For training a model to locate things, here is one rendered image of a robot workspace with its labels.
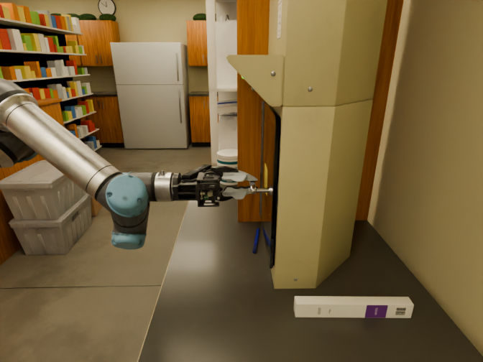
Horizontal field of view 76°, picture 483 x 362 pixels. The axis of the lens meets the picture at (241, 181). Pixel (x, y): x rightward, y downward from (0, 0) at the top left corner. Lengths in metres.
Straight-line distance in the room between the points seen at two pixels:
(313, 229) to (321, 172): 0.15
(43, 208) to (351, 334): 2.48
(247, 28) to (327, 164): 0.51
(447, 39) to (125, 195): 0.84
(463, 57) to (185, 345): 0.90
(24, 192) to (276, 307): 2.35
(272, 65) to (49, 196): 2.34
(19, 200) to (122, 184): 2.31
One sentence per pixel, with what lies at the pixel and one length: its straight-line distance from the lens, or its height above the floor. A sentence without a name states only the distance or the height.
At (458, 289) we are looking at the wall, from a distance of 0.94.
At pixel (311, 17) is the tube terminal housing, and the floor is 1.58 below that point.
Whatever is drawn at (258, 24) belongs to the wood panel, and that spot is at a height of 1.60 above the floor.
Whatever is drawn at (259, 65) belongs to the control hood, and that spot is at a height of 1.49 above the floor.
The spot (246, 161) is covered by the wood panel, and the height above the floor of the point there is 1.18.
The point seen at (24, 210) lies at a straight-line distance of 2.95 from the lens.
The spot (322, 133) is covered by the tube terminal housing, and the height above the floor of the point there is 1.35.
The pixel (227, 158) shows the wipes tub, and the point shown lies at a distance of 1.45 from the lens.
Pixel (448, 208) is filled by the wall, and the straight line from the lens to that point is 0.93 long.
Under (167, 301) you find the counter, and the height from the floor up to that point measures 0.94.
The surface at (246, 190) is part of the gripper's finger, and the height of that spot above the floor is 1.18.
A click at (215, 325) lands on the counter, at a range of 0.77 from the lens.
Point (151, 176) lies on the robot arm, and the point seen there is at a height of 1.23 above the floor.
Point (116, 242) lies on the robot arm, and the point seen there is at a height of 1.12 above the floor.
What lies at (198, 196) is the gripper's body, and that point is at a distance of 0.76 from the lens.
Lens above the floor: 1.50
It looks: 21 degrees down
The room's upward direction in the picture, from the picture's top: straight up
